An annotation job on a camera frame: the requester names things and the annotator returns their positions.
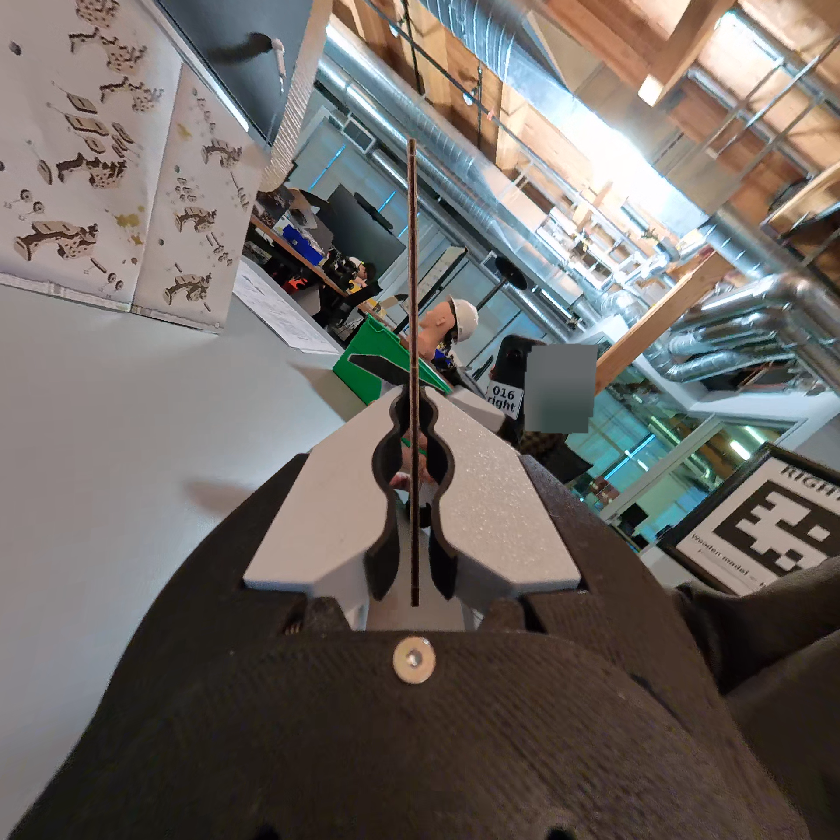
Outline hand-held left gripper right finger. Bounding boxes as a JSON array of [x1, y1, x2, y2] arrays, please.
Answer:
[[422, 386, 583, 599]]

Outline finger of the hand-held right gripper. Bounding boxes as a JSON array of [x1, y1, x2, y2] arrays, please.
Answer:
[[347, 353, 410, 389], [452, 386, 508, 434]]

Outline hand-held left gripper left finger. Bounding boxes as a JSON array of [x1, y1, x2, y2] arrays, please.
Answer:
[[243, 386, 413, 602]]

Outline cut-out wooden puzzle sheet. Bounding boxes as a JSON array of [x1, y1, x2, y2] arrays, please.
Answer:
[[406, 138, 423, 606]]

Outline person's right forearm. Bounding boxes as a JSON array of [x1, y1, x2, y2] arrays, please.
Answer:
[[672, 556, 840, 697]]

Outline green plastic bin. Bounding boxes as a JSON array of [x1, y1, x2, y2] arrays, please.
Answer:
[[332, 313, 455, 405]]

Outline mannequin head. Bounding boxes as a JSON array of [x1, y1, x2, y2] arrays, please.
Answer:
[[420, 305, 460, 362]]

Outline white hard hat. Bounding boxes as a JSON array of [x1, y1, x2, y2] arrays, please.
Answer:
[[448, 297, 480, 343]]

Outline black disc stand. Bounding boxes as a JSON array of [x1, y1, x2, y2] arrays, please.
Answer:
[[474, 255, 530, 311]]

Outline whiteboard easel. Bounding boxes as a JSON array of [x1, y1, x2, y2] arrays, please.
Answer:
[[420, 245, 471, 317]]

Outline white printed paper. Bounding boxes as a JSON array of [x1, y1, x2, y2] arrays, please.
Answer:
[[232, 259, 343, 356]]

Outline wooden workbench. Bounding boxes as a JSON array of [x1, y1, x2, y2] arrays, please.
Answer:
[[248, 215, 350, 298]]

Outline black monitor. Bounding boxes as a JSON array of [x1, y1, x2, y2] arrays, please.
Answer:
[[324, 183, 408, 277]]

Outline slanted wooden beam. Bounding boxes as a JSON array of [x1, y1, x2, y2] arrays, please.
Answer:
[[594, 252, 736, 395]]

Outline dark printed box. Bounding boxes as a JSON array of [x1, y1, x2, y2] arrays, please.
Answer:
[[252, 186, 298, 222]]

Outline cluster of silver pipes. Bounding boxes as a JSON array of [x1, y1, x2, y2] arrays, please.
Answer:
[[656, 271, 840, 385]]

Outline framed black and white marker sign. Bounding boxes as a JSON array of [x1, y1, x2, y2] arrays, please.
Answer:
[[658, 442, 840, 596]]

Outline dark grey panel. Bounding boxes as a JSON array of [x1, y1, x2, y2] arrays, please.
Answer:
[[156, 0, 317, 147]]

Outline folded assembly instruction sheet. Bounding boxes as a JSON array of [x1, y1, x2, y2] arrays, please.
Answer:
[[0, 0, 258, 333]]

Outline person's brown shirt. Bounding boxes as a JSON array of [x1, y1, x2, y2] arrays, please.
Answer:
[[722, 650, 840, 840]]

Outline silver spiral ventilation duct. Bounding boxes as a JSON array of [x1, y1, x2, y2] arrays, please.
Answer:
[[413, 0, 565, 112]]

